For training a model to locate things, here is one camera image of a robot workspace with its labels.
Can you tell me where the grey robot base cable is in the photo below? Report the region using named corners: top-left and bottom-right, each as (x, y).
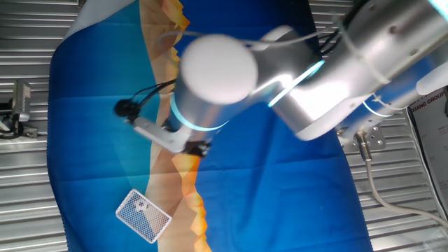
top-left (353, 131), bottom-right (448, 230)

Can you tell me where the silver exterior camera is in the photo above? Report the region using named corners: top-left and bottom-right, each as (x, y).
top-left (11, 80), bottom-right (32, 123)

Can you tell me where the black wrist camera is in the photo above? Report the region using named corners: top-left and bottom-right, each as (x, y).
top-left (113, 98), bottom-right (141, 123)

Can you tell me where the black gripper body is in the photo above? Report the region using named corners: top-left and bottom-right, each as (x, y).
top-left (181, 139), bottom-right (212, 158)

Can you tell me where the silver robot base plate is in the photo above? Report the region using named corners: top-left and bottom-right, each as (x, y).
top-left (335, 121), bottom-right (388, 154)

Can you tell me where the metal camera stand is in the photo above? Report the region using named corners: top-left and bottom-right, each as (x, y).
top-left (0, 101), bottom-right (39, 141)

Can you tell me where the white mesh toy goal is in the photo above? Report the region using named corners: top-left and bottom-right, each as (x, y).
top-left (115, 188), bottom-right (173, 244)

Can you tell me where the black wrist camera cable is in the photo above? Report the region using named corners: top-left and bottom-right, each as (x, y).
top-left (132, 78), bottom-right (177, 106)

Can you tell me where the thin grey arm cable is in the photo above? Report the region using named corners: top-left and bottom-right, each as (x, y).
top-left (157, 29), bottom-right (333, 49)

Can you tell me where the white printed poster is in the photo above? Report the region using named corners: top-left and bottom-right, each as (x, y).
top-left (407, 86), bottom-right (448, 213)

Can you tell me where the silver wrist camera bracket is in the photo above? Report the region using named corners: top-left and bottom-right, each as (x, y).
top-left (129, 116), bottom-right (193, 155)

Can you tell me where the blue orange printed cloth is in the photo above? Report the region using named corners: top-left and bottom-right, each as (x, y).
top-left (46, 0), bottom-right (374, 252)

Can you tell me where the white zip tie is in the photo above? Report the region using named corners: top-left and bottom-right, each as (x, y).
top-left (338, 18), bottom-right (392, 85)
top-left (370, 92), bottom-right (404, 112)

